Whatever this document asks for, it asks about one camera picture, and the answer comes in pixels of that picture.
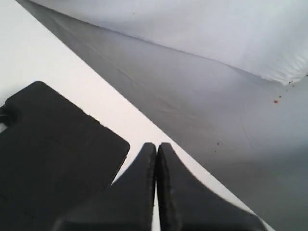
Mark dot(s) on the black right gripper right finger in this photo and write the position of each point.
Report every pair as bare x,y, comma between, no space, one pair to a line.
185,204

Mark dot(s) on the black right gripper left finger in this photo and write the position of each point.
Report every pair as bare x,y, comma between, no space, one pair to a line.
126,205

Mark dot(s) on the black plastic tool case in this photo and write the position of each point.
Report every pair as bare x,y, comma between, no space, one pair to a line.
53,157

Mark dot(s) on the white backdrop cloth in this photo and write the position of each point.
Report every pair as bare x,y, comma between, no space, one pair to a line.
227,80

